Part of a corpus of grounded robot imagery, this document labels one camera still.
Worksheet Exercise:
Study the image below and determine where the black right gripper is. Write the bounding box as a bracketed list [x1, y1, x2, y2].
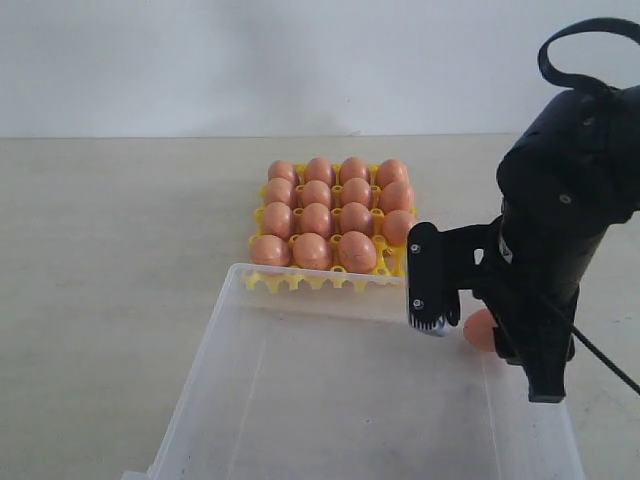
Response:
[483, 214, 606, 403]

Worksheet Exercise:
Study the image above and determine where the brown egg bin bottom edge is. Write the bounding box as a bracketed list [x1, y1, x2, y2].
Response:
[340, 177, 373, 209]

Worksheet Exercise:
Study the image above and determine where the brown egg tray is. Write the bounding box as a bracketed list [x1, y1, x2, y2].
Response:
[267, 160, 299, 186]
[304, 157, 335, 187]
[339, 156, 370, 185]

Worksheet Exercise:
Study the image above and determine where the brown egg corner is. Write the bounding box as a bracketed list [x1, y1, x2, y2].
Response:
[261, 202, 295, 240]

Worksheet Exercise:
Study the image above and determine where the brown egg large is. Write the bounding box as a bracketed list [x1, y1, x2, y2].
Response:
[250, 234, 291, 267]

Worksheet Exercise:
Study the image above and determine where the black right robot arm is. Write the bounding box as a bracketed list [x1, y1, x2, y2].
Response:
[479, 87, 639, 403]

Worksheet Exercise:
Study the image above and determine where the clear plastic bin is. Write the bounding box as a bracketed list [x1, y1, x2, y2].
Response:
[146, 264, 584, 479]

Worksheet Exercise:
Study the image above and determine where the yellow plastic egg tray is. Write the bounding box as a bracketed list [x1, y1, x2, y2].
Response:
[242, 161, 406, 293]

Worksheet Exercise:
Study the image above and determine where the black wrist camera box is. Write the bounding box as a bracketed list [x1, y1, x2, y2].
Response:
[406, 218, 505, 336]

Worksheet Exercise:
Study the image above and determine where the black flat ribbon cable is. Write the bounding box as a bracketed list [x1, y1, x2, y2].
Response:
[537, 17, 640, 96]

